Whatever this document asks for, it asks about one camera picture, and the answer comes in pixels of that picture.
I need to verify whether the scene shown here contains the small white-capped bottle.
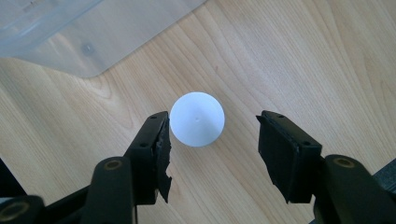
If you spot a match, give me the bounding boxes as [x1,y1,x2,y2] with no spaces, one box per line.
[169,91,226,148]

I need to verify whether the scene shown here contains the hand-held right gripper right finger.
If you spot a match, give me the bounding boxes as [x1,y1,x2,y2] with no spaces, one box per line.
[255,109,323,204]

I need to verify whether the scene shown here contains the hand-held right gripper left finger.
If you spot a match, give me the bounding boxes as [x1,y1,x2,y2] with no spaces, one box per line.
[124,110,173,206]

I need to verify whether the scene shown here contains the clear plastic storage box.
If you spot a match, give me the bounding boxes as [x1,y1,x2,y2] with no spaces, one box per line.
[0,0,208,79]

